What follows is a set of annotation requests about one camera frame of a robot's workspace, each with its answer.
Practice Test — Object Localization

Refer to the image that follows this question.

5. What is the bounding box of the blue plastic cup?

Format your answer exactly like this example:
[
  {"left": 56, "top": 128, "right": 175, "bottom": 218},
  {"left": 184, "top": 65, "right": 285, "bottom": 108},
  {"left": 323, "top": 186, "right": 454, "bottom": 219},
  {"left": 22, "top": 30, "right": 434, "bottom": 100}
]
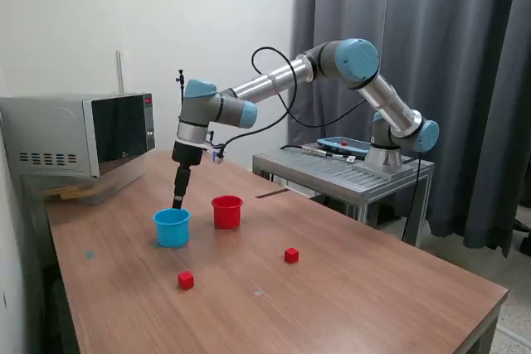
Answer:
[{"left": 152, "top": 206, "right": 192, "bottom": 248}]

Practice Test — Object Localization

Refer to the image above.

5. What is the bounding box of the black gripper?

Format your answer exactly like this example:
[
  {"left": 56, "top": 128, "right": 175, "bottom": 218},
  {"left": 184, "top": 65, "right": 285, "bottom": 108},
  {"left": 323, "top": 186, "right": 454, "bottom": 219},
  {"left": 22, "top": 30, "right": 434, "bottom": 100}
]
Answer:
[{"left": 172, "top": 142, "right": 203, "bottom": 211}]

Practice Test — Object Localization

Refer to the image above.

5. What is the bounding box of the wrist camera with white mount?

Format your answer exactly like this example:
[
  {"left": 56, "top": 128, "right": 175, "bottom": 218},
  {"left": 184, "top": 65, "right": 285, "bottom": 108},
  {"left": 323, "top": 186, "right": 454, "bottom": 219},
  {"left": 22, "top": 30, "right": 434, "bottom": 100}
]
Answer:
[{"left": 176, "top": 138, "right": 227, "bottom": 164}]

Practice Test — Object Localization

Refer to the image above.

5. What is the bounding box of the dark thin flat strip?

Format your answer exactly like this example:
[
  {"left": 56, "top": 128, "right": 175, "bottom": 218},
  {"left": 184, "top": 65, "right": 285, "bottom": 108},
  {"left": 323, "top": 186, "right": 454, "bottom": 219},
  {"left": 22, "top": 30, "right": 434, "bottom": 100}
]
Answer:
[{"left": 255, "top": 188, "right": 288, "bottom": 200}]

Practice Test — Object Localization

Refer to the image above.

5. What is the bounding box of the dark floor clutter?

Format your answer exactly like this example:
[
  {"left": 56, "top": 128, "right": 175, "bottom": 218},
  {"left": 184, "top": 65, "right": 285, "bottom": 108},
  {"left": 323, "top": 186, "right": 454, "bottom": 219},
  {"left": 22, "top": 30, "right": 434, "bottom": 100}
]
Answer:
[{"left": 512, "top": 216, "right": 531, "bottom": 254}]

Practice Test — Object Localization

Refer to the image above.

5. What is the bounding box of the dark grey curtain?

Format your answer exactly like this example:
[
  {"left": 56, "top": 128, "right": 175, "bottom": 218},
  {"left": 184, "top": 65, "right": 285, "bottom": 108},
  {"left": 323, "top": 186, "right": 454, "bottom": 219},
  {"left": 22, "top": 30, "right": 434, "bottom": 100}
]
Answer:
[{"left": 287, "top": 0, "right": 531, "bottom": 258}]

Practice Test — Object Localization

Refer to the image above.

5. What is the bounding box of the red plastic cup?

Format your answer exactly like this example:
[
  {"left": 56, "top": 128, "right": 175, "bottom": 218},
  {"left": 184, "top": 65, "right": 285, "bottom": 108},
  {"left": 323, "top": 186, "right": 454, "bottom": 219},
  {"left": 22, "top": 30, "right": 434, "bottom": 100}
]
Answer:
[{"left": 211, "top": 195, "right": 244, "bottom": 230}]

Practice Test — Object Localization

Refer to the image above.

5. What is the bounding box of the grey metal robot stand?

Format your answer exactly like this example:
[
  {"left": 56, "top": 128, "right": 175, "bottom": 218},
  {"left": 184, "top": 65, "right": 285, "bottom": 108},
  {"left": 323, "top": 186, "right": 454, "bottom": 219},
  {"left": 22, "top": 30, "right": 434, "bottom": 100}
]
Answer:
[{"left": 251, "top": 147, "right": 436, "bottom": 250}]

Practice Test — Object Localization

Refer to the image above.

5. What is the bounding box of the blue teach pendant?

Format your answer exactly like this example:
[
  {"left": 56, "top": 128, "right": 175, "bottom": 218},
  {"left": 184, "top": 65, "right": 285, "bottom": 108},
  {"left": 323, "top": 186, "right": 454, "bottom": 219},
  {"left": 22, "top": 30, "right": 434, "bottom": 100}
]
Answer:
[{"left": 317, "top": 135, "right": 371, "bottom": 161}]

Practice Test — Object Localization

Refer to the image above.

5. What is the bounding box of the dark table leg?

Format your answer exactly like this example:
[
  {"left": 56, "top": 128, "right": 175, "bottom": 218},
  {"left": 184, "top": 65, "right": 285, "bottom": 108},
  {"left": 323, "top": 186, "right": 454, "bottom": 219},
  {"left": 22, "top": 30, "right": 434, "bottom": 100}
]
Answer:
[{"left": 464, "top": 312, "right": 501, "bottom": 354}]

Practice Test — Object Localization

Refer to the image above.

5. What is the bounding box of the silver microwave oven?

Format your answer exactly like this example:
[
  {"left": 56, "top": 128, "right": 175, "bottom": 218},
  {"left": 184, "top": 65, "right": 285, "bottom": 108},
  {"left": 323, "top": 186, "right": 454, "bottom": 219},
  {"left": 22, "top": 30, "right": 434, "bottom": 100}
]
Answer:
[{"left": 0, "top": 92, "right": 157, "bottom": 179}]

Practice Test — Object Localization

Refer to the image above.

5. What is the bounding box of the black pendant cable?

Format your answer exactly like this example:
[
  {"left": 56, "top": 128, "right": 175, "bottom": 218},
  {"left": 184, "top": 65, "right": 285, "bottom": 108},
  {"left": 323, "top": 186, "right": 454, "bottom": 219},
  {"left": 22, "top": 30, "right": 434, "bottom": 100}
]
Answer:
[{"left": 279, "top": 143, "right": 335, "bottom": 157}]

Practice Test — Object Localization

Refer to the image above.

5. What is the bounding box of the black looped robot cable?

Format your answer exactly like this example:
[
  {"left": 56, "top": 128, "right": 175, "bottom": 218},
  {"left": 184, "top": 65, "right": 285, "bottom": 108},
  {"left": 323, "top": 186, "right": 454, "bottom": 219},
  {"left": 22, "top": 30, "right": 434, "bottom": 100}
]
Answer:
[{"left": 215, "top": 46, "right": 374, "bottom": 158}]

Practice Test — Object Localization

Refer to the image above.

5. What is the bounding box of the wooden boards stack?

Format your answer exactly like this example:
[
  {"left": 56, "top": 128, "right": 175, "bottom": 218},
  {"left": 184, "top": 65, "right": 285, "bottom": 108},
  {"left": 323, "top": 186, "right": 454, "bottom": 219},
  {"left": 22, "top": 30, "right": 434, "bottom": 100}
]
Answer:
[{"left": 41, "top": 186, "right": 99, "bottom": 202}]

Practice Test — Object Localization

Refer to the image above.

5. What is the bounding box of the white vertical pipe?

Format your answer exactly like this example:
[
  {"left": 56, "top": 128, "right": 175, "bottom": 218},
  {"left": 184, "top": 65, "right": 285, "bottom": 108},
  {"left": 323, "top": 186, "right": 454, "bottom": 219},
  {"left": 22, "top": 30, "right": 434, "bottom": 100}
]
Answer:
[{"left": 114, "top": 50, "right": 125, "bottom": 96}]

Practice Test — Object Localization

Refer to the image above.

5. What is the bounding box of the black power cable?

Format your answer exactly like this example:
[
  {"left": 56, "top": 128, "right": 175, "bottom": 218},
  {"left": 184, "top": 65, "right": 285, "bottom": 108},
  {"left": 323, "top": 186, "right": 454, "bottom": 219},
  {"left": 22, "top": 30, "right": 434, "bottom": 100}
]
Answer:
[{"left": 401, "top": 148, "right": 421, "bottom": 242}]

